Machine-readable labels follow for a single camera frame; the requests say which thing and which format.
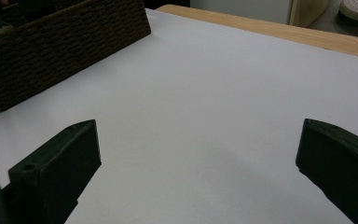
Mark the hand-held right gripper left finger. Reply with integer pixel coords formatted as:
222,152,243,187
1,119,102,224

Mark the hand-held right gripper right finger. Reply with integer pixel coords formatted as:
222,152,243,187
296,119,358,224

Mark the brown woven basket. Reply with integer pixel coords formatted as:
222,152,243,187
0,0,152,112

